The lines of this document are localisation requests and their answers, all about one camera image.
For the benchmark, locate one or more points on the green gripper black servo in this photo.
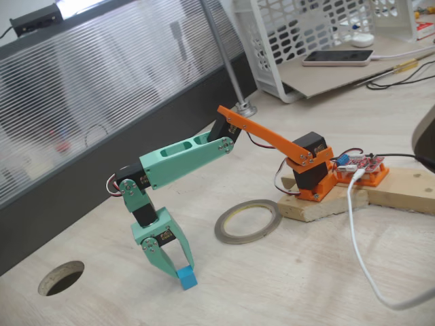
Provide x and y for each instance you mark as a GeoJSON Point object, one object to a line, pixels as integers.
{"type": "Point", "coordinates": [153, 231]}

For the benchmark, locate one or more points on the blue cube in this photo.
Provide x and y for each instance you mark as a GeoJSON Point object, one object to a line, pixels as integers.
{"type": "Point", "coordinates": [187, 280]}

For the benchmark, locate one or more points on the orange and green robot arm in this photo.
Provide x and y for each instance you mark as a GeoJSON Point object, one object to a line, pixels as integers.
{"type": "Point", "coordinates": [183, 159]}

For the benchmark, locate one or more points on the wooden base block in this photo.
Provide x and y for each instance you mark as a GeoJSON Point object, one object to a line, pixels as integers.
{"type": "Point", "coordinates": [323, 208]}

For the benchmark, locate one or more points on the grey ribbed desk partition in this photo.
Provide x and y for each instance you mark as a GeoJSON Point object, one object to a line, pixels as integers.
{"type": "Point", "coordinates": [102, 85]}

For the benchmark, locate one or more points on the metal pole with flange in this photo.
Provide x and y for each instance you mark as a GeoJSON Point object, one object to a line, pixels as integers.
{"type": "Point", "coordinates": [222, 51]}

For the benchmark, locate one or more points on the red controller circuit board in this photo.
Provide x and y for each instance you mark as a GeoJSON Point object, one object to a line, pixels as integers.
{"type": "Point", "coordinates": [365, 163]}

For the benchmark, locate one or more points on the long wooden plank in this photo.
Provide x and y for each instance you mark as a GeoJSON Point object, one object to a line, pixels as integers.
{"type": "Point", "coordinates": [401, 193]}

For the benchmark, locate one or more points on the brown cardboard sheet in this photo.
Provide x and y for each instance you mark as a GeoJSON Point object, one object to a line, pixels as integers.
{"type": "Point", "coordinates": [340, 76]}

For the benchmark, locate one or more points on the white smartphone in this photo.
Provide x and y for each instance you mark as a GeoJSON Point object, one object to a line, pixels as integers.
{"type": "Point", "coordinates": [343, 56]}

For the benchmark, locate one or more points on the black box device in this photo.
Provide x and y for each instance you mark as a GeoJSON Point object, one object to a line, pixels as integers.
{"type": "Point", "coordinates": [37, 18]}

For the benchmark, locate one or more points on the grey rounded object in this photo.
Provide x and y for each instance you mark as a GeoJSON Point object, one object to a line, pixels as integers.
{"type": "Point", "coordinates": [426, 142]}

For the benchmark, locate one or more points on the white earbuds case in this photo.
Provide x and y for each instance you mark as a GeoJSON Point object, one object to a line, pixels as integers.
{"type": "Point", "coordinates": [362, 41]}

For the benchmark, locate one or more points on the white plastic lattice basket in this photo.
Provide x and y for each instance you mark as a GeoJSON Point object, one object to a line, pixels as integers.
{"type": "Point", "coordinates": [394, 23]}

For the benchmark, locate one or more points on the red and white book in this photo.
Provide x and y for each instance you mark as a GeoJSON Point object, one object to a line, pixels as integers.
{"type": "Point", "coordinates": [426, 30]}

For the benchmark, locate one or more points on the small yellow tool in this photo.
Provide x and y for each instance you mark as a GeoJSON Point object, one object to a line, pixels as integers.
{"type": "Point", "coordinates": [416, 14]}

